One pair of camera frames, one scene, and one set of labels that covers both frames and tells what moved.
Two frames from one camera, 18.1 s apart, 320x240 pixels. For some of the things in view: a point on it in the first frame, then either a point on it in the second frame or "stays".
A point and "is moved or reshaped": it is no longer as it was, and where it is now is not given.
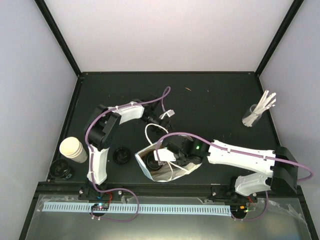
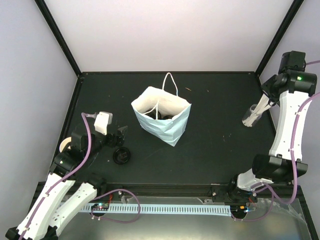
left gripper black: (164, 124) → (120, 136)
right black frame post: (290, 16) stays
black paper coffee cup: (151, 162) is moved or reshaped
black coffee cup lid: (121, 155) stays
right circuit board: (239, 210) stays
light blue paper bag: (166, 172) → (162, 114)
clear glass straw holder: (249, 118) stays
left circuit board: (100, 206) stays
